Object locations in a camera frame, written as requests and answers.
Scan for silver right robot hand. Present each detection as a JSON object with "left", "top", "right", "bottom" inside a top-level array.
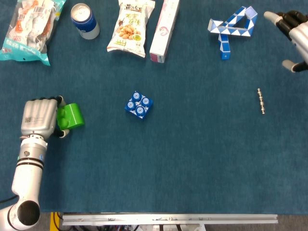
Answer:
[{"left": 263, "top": 10, "right": 308, "bottom": 73}]

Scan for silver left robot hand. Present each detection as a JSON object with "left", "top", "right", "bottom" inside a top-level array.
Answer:
[{"left": 20, "top": 95, "right": 71, "bottom": 139}]

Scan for green toy brick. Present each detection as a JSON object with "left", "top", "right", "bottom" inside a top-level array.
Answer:
[{"left": 56, "top": 103, "right": 86, "bottom": 129}]

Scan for blue toy brick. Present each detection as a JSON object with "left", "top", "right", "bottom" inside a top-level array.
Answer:
[{"left": 124, "top": 90, "right": 154, "bottom": 121}]

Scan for blue white snake puzzle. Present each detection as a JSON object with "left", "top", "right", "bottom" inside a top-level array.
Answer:
[{"left": 207, "top": 6, "right": 258, "bottom": 60}]

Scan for metal bead rod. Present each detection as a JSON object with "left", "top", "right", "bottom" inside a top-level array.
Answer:
[{"left": 257, "top": 88, "right": 267, "bottom": 116}]

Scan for teal snack bag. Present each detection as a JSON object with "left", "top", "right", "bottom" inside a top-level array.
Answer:
[{"left": 0, "top": 0, "right": 67, "bottom": 66}]

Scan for blue soda can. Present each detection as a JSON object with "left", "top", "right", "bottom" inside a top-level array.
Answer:
[{"left": 70, "top": 3, "right": 100, "bottom": 40}]

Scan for white nut snack bag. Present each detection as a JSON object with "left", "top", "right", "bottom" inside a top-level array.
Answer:
[{"left": 106, "top": 0, "right": 156, "bottom": 59}]

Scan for white pink toothpaste box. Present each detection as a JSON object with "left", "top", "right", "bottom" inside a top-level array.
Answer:
[{"left": 149, "top": 0, "right": 180, "bottom": 64}]

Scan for blue felt table cloth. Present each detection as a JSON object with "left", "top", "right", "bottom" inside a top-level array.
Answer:
[{"left": 0, "top": 0, "right": 308, "bottom": 215}]

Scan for yellow frame part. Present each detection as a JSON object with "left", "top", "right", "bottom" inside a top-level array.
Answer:
[{"left": 50, "top": 212, "right": 62, "bottom": 231}]

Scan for aluminium profile rail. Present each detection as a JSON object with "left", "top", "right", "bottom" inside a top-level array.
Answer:
[{"left": 62, "top": 213, "right": 279, "bottom": 226}]

